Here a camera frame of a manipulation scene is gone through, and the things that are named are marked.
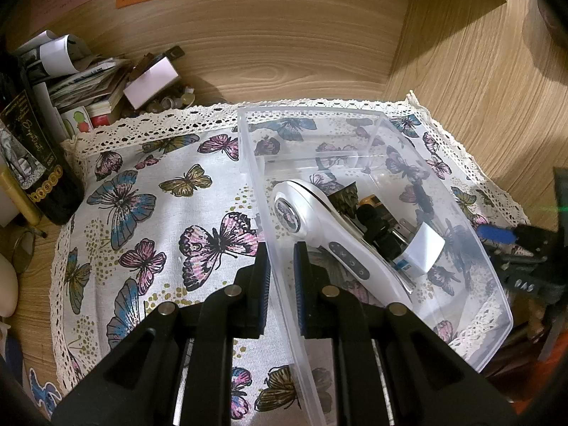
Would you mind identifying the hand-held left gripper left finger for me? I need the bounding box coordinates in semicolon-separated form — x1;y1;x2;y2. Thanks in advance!
53;244;273;426

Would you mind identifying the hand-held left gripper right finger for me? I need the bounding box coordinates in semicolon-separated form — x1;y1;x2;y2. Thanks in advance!
293;241;519;426

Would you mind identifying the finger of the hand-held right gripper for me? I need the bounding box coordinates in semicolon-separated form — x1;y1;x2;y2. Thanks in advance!
476;223;550;252

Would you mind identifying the white charger plug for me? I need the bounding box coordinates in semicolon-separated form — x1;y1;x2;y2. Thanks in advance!
390;219;446;276

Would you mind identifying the clear plastic storage box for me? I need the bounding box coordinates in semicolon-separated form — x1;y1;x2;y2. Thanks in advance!
237;105;515;426

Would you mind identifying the white handheld facial massager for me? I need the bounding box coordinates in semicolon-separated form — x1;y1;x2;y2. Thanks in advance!
272;179;419;294

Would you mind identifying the dark bronze ornate tube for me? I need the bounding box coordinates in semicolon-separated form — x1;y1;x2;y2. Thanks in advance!
328;184;360;218

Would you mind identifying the black gold battery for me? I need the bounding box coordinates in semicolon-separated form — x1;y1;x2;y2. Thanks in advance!
359;194;389;216

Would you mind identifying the butterfly print lace cloth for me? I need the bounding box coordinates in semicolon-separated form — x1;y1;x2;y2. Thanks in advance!
49;90;531;426

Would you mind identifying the pile of small round caps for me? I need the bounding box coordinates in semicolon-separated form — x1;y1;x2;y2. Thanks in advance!
141;85;197;113

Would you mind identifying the wooden desk hutch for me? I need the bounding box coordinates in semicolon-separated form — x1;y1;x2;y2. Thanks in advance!
0;0;568;426

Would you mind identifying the white note block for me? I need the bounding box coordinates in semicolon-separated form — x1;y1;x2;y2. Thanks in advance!
123;55;179;110

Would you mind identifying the blue cartoon sticker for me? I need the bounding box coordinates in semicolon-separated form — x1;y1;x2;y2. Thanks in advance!
28;366;63;414

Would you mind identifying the cream pillar candle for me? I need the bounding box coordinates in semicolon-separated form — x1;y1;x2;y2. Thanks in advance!
0;251;19;319

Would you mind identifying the yellow stick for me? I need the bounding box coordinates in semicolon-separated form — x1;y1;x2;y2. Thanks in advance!
0;162;44;227

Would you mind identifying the stack of books and papers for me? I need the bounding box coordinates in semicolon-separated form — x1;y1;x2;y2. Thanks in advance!
13;30;134;130

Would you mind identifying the dark wine bottle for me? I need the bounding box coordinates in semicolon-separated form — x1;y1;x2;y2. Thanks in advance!
0;48;86;225

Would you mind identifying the round wire ring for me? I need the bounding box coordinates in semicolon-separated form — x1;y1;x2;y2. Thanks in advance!
12;230;40;274

